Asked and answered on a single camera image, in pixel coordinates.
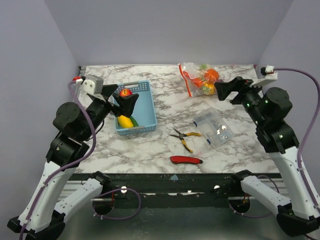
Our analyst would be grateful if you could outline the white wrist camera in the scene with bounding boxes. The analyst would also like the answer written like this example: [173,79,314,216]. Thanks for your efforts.
[72,75,104,97]
[250,65,278,88]

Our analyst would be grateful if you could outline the yellow handled pliers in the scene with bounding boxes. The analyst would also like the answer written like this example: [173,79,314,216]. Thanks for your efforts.
[170,128,202,154]

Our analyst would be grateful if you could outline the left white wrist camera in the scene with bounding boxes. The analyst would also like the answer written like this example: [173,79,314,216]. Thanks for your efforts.
[72,75,104,97]

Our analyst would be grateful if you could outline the clear orange-zip bag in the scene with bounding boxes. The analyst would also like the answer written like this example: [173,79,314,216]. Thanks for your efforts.
[178,62,222,97]

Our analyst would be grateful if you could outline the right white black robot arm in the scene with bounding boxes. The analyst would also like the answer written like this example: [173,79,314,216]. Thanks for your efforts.
[214,77,320,237]

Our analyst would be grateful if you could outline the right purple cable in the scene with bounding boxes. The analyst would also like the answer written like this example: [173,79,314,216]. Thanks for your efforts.
[228,67,320,240]

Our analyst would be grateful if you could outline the purple cable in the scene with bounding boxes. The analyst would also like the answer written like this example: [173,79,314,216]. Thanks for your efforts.
[18,81,142,240]
[228,67,320,240]

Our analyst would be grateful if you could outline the clear plastic screw box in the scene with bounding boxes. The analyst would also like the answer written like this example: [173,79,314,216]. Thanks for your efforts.
[193,107,235,149]

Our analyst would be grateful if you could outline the red toy apple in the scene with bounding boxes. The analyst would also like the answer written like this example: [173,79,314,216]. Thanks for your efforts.
[119,88,133,97]

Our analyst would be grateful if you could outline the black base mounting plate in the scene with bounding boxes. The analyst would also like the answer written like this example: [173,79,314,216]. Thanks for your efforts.
[67,172,283,210]

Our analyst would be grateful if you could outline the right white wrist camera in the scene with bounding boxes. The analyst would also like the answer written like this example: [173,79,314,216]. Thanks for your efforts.
[250,65,278,88]

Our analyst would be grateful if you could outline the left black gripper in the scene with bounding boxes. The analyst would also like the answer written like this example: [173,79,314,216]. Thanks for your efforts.
[81,84,139,140]

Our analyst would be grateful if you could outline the green toy cucumber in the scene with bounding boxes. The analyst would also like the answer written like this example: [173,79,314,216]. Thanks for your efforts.
[130,116,139,127]

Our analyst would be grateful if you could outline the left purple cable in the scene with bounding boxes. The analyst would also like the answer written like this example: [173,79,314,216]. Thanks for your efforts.
[18,81,142,240]

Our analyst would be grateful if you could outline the yellow toy bell pepper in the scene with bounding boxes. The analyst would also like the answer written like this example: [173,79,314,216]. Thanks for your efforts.
[200,82,216,96]

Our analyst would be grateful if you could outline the orange toy carrot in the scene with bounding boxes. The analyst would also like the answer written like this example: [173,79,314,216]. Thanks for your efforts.
[191,77,204,88]

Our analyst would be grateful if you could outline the light blue plastic basket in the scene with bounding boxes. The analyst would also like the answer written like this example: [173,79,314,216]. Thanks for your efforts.
[114,80,157,136]

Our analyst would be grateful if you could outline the red utility knife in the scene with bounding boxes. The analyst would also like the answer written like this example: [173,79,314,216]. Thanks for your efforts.
[170,155,203,165]

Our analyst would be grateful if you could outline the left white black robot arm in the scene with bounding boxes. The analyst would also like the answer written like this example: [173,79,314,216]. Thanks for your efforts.
[7,82,139,240]

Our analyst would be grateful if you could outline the yellow toy lemon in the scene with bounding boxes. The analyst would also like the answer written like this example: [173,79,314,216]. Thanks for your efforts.
[117,115,134,129]

